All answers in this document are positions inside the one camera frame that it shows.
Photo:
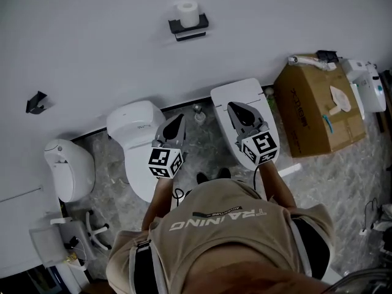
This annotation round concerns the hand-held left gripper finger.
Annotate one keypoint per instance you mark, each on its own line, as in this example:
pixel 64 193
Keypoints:
pixel 183 133
pixel 160 135

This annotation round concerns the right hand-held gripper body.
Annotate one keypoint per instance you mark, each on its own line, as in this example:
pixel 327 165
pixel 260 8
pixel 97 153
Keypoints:
pixel 263 145

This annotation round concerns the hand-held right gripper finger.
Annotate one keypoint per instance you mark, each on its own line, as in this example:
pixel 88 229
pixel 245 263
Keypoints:
pixel 260 119
pixel 233 118

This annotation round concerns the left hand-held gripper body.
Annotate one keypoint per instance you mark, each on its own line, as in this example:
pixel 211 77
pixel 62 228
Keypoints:
pixel 159 161

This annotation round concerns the white toilet paper roll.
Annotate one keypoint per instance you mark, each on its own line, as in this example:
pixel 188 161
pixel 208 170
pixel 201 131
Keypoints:
pixel 188 14

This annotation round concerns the person's left forearm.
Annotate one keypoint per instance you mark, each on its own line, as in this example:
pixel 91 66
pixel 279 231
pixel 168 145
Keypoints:
pixel 159 201

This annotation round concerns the person's right forearm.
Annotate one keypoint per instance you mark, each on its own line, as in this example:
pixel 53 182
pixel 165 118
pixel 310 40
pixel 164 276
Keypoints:
pixel 275 185

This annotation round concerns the white toilet with rounded tank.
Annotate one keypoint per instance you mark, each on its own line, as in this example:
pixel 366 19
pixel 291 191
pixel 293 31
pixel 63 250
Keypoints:
pixel 134 124

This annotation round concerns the white toilet with flat lid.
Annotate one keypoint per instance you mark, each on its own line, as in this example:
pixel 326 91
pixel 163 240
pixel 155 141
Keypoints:
pixel 239 90

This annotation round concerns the grey floor pipe stub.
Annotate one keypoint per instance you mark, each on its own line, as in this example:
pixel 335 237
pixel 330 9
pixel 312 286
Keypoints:
pixel 199 116

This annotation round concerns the white floor strip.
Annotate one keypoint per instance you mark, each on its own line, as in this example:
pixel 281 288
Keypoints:
pixel 289 169

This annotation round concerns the person's left black shoe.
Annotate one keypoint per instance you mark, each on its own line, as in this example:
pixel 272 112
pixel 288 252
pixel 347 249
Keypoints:
pixel 201 178

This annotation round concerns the person's black shoe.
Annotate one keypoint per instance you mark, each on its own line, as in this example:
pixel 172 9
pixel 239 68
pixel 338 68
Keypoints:
pixel 224 173
pixel 201 178

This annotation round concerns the person's right black shoe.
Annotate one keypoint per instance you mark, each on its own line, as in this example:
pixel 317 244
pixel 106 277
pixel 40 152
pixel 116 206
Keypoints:
pixel 224 173

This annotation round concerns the brown cardboard box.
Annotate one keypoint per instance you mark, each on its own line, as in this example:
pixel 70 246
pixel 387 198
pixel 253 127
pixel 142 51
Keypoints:
pixel 309 112

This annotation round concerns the teal plastic hook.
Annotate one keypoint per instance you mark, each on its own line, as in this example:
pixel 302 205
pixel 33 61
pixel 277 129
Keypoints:
pixel 327 123

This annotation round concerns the beige paper piece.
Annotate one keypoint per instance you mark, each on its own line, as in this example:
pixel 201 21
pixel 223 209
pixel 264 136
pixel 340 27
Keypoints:
pixel 340 98

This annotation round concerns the small black holder part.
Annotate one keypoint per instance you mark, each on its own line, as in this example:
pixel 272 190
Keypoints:
pixel 327 56

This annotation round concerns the white swivel chair base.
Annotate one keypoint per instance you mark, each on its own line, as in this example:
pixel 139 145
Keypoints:
pixel 96 231

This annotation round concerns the person's beige shirt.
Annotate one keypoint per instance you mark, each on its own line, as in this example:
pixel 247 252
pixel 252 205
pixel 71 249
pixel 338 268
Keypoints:
pixel 220 240

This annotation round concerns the grey storage box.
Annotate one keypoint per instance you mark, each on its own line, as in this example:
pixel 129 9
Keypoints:
pixel 78 234

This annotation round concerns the white appliance with teal button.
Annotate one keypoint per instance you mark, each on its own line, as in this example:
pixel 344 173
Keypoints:
pixel 369 87

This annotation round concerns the white plastic bin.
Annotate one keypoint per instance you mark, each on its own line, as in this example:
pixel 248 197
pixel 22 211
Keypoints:
pixel 46 247

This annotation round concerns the white platform block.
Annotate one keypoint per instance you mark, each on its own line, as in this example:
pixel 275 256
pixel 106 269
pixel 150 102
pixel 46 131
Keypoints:
pixel 332 276

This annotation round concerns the black framed panel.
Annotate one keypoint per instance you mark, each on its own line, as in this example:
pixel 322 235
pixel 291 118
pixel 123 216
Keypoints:
pixel 39 280

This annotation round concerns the black wall shelf holder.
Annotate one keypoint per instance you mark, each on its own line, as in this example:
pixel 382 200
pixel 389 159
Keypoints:
pixel 176 26

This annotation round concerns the black wall bracket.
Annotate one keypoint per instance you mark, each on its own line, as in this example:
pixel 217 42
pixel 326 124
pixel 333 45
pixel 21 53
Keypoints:
pixel 36 103

